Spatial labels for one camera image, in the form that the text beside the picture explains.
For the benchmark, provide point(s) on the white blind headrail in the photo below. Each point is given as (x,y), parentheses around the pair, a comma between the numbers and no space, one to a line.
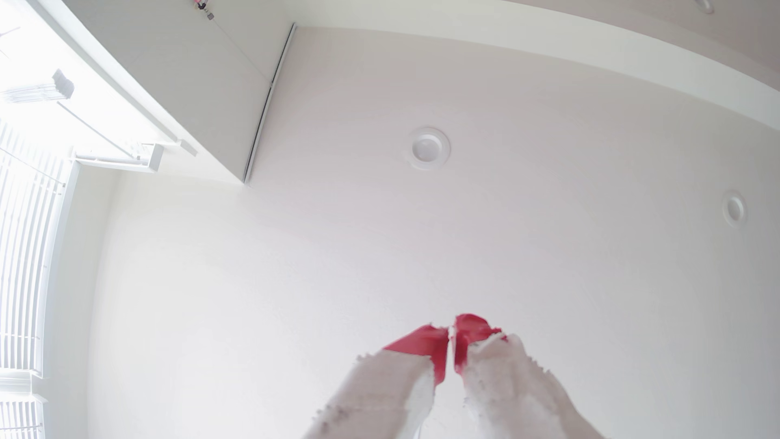
(42,91)

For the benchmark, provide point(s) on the small dark hanging object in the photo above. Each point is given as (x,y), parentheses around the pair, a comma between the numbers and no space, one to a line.
(204,7)

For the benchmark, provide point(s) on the round recessed ceiling light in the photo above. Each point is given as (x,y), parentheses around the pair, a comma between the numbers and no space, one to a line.
(734,209)
(428,148)

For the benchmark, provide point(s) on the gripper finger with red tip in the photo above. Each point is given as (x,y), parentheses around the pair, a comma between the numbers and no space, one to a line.
(390,390)
(512,390)

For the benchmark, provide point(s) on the white window blinds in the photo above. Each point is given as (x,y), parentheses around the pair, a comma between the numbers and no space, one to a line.
(24,256)

